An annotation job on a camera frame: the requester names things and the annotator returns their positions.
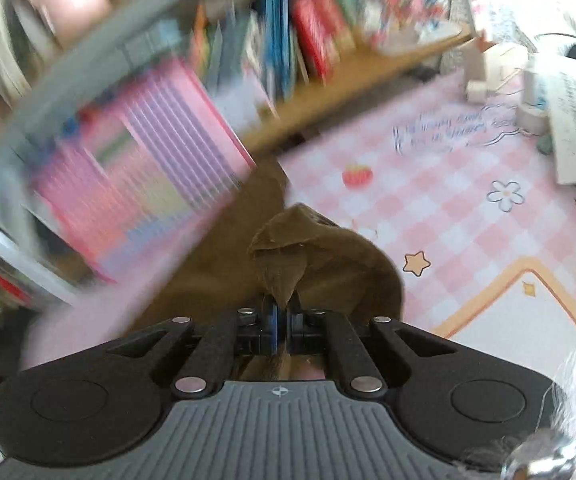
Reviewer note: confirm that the pink checkered desk mat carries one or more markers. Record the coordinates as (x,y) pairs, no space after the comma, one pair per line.
(443,200)

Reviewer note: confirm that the row of books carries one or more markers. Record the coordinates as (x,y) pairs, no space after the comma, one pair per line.
(313,25)

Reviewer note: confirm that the grey metal shelf frame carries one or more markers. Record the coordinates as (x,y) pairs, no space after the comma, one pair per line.
(117,30)

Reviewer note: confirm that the white small bottle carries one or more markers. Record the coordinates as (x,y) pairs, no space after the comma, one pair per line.
(537,87)

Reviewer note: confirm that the pink striped toy board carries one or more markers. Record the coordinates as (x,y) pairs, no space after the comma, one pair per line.
(167,150)

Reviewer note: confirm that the white power adapter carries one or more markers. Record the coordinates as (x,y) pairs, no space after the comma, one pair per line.
(478,91)

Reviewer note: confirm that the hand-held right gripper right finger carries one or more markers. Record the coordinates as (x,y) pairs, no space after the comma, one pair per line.
(292,321)

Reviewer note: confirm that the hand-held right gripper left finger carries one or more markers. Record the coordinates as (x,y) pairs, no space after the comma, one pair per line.
(270,321)

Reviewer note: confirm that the wooden bookshelf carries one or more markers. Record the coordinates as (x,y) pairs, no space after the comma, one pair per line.
(348,90)

